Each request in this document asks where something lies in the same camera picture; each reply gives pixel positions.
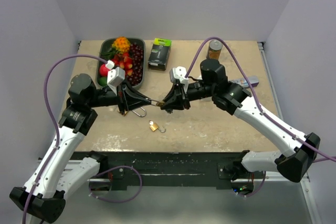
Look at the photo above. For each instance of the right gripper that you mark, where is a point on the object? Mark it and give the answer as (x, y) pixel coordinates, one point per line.
(175, 99)

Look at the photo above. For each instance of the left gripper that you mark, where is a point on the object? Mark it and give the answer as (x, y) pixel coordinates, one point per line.
(128, 99)

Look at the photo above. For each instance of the long shackle brass padlock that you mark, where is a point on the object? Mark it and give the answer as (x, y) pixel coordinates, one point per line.
(155, 102)

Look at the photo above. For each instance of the small brass padlock with key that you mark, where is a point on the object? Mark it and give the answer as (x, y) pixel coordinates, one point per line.
(155, 127)

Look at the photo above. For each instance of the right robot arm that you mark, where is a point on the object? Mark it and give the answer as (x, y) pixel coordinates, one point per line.
(296, 150)

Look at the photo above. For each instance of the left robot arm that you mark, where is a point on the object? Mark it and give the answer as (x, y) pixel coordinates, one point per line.
(46, 192)

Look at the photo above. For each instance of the green fruit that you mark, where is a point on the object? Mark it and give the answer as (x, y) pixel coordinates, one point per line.
(102, 81)

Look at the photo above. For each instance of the red strawberries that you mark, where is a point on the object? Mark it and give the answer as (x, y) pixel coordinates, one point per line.
(125, 62)

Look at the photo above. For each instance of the red apple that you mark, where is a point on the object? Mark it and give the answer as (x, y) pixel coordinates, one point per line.
(103, 70)

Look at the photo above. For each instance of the black green razor box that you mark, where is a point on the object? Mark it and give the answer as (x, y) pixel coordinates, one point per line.
(159, 54)

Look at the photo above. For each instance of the dark red grapes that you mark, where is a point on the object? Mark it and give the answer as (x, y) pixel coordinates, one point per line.
(137, 54)

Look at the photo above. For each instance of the orange flower bunch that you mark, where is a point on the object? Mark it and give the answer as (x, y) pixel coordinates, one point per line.
(121, 45)

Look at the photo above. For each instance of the grey fruit tray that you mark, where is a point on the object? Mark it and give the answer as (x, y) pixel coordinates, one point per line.
(107, 53)

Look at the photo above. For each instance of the orange label tin can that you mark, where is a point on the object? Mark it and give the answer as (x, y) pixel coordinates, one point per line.
(214, 49)

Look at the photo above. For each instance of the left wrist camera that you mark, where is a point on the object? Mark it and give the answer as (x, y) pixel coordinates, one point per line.
(115, 76)

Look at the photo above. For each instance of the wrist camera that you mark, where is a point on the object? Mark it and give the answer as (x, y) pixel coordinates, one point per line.
(115, 76)
(179, 74)

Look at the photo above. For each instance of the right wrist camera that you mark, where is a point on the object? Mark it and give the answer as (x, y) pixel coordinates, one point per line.
(179, 74)

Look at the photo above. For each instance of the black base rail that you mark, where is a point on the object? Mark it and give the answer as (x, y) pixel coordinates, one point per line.
(121, 170)

